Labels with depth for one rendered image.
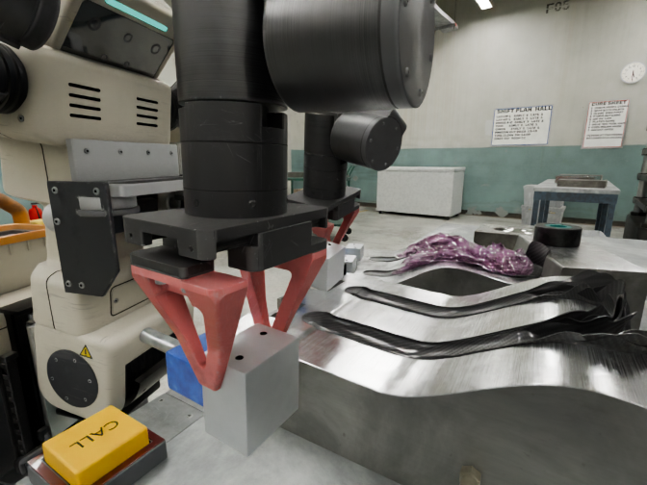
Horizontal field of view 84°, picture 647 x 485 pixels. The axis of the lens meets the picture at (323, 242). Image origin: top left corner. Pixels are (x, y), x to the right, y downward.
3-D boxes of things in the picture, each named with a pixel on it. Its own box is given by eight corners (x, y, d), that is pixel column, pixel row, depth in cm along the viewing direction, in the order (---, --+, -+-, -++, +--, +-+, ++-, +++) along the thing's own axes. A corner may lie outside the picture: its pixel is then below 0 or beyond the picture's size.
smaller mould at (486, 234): (472, 254, 107) (474, 231, 106) (479, 244, 120) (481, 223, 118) (551, 264, 97) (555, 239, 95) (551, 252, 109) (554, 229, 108)
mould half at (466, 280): (324, 308, 68) (324, 251, 66) (349, 268, 93) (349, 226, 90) (637, 340, 56) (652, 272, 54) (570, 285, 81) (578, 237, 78)
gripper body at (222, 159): (330, 235, 24) (333, 116, 22) (207, 273, 15) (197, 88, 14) (256, 223, 27) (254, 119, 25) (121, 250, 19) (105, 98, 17)
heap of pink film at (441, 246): (390, 278, 67) (392, 237, 65) (395, 254, 84) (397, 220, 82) (546, 290, 61) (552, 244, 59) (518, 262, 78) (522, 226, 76)
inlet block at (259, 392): (117, 380, 27) (110, 314, 26) (175, 351, 31) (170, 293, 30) (247, 458, 21) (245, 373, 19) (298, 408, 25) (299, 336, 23)
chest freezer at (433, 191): (461, 215, 718) (466, 166, 697) (451, 220, 656) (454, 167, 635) (391, 209, 802) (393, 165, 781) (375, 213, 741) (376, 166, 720)
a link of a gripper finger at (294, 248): (327, 348, 25) (330, 216, 23) (258, 405, 19) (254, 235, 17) (254, 323, 29) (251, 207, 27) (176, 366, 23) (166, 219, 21)
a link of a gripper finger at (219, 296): (306, 366, 23) (309, 221, 21) (221, 435, 17) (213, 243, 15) (230, 337, 27) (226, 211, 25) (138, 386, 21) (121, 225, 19)
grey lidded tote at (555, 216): (518, 225, 612) (520, 205, 605) (523, 221, 644) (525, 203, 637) (560, 229, 575) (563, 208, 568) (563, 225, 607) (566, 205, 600)
